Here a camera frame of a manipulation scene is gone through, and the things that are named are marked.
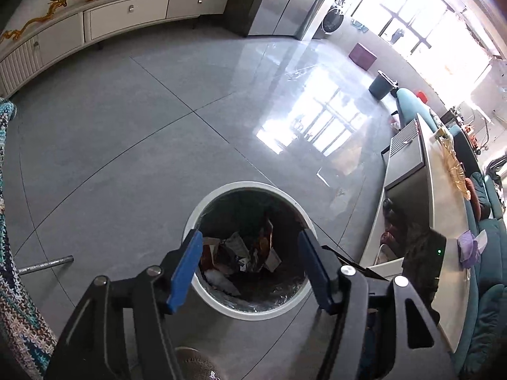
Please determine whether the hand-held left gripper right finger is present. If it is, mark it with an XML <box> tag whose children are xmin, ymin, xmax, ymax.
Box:
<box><xmin>297</xmin><ymin>227</ymin><xmax>454</xmax><ymax>380</ymax></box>

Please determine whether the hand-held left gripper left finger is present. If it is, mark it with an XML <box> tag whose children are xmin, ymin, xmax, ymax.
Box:
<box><xmin>45</xmin><ymin>229</ymin><xmax>204</xmax><ymax>380</ymax></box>

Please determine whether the red snack packet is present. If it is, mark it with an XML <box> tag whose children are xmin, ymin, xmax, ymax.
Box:
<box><xmin>200</xmin><ymin>237</ymin><xmax>220</xmax><ymax>272</ymax></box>

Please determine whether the white milk carton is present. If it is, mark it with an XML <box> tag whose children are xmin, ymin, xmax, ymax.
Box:
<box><xmin>263</xmin><ymin>247</ymin><xmax>283</xmax><ymax>273</ymax></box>

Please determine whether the brown snack packet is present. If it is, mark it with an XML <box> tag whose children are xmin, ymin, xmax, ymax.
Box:
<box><xmin>253</xmin><ymin>218</ymin><xmax>275</xmax><ymax>272</ymax></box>

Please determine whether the white printed paper wrapper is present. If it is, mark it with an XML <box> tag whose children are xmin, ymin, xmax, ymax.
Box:
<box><xmin>225</xmin><ymin>231</ymin><xmax>251</xmax><ymax>264</ymax></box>

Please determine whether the grey trash bin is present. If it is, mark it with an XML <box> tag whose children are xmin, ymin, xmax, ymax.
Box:
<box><xmin>181</xmin><ymin>181</ymin><xmax>318</xmax><ymax>321</ymax></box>

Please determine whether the purple tissue flower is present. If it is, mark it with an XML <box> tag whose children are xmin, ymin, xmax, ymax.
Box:
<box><xmin>456</xmin><ymin>230</ymin><xmax>489</xmax><ymax>268</ymax></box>

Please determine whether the grey coffee table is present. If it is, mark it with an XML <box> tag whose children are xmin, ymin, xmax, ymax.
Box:
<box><xmin>358</xmin><ymin>113</ymin><xmax>482</xmax><ymax>353</ymax></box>

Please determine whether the teal sofa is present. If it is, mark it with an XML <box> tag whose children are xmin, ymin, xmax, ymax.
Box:
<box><xmin>396</xmin><ymin>87</ymin><xmax>507</xmax><ymax>380</ymax></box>

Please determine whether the brown slipper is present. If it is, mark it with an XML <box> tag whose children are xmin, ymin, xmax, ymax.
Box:
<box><xmin>174</xmin><ymin>346</ymin><xmax>222</xmax><ymax>380</ymax></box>

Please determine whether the golden plastic wrap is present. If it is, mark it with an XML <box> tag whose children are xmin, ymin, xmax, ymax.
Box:
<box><xmin>433</xmin><ymin>127</ymin><xmax>472</xmax><ymax>201</ymax></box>

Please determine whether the metal furniture leg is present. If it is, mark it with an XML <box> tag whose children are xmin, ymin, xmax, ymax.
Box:
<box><xmin>18</xmin><ymin>255</ymin><xmax>74</xmax><ymax>276</ymax></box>

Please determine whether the zigzag knitted blanket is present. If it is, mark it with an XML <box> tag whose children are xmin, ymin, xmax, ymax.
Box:
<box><xmin>0</xmin><ymin>98</ymin><xmax>56</xmax><ymax>380</ymax></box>

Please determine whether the blue waste bin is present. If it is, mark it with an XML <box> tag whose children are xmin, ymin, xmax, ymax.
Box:
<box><xmin>368</xmin><ymin>70</ymin><xmax>398</xmax><ymax>100</ymax></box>

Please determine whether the purple stool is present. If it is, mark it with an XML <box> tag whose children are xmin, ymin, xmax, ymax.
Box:
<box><xmin>349</xmin><ymin>43</ymin><xmax>378</xmax><ymax>70</ymax></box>

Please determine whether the white tv cabinet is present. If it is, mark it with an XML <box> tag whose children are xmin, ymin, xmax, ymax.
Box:
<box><xmin>0</xmin><ymin>0</ymin><xmax>231</xmax><ymax>98</ymax></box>

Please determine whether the silver refrigerator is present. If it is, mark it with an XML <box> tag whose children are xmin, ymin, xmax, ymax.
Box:
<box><xmin>212</xmin><ymin>0</ymin><xmax>345</xmax><ymax>40</ymax></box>

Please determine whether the golden dragon figurine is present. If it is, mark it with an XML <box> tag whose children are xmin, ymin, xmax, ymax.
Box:
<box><xmin>0</xmin><ymin>0</ymin><xmax>86</xmax><ymax>43</ymax></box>

